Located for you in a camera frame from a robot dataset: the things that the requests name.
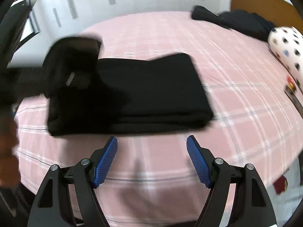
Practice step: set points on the black jacket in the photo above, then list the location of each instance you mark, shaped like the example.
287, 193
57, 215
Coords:
241, 22

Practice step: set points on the wooden headboard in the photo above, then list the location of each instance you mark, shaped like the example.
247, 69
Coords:
260, 4

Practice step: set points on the black pants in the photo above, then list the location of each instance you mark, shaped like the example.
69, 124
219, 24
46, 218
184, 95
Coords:
153, 94

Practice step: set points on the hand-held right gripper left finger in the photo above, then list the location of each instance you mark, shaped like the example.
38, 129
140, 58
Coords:
105, 163

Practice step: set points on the heart print rolled quilt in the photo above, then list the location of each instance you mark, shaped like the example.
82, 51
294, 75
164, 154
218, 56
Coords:
288, 47

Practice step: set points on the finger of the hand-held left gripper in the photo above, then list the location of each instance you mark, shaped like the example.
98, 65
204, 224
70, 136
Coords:
71, 61

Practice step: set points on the black framed window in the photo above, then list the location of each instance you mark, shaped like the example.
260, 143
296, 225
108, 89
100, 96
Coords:
26, 21

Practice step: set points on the small red toy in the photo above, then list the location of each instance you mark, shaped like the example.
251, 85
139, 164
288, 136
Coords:
291, 82

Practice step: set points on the bed with pink plaid sheet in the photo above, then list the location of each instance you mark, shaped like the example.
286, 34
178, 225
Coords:
236, 99

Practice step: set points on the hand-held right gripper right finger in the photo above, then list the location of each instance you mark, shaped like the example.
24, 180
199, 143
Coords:
198, 162

